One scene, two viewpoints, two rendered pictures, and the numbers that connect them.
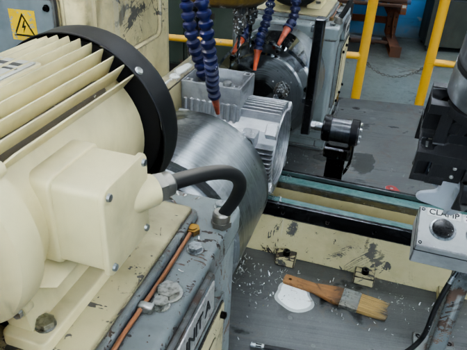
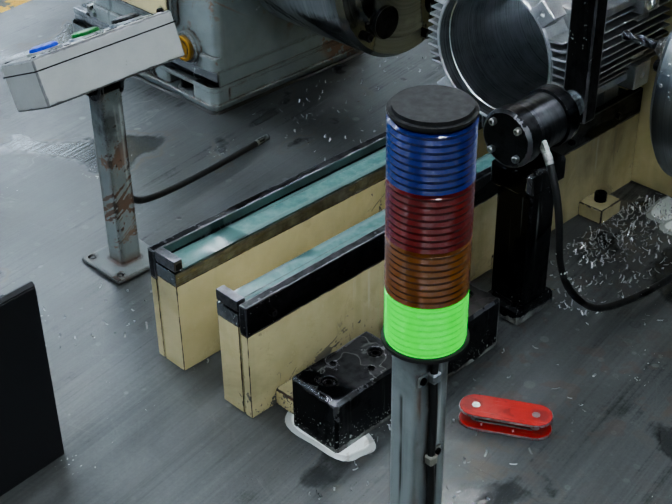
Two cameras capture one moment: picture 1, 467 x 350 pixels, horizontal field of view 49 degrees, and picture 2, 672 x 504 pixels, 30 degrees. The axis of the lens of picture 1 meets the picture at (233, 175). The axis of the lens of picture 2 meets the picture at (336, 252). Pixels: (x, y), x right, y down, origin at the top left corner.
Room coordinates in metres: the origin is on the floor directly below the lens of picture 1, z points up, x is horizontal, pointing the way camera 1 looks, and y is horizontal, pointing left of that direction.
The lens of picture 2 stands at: (1.40, -1.26, 1.58)
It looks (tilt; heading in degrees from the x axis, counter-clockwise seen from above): 33 degrees down; 120
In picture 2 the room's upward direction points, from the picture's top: 1 degrees counter-clockwise
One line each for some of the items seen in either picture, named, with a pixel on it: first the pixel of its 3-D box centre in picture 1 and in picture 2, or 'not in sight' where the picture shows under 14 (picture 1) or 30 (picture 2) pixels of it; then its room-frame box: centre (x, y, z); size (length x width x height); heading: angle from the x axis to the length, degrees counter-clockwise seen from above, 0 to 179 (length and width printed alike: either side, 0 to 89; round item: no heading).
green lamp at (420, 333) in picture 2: not in sight; (425, 311); (1.10, -0.60, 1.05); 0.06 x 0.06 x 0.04
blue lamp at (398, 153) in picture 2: not in sight; (431, 145); (1.10, -0.60, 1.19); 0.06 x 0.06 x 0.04
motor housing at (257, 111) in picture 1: (235, 139); (548, 26); (0.96, 0.00, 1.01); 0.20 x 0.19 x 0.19; 74
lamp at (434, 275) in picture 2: not in sight; (427, 259); (1.10, -0.60, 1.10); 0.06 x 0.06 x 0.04
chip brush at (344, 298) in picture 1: (334, 294); not in sight; (0.74, -0.21, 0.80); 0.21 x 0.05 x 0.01; 68
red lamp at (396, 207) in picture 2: not in sight; (429, 203); (1.10, -0.60, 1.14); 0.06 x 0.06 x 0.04
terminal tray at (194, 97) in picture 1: (218, 93); not in sight; (0.97, 0.04, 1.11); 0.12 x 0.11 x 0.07; 74
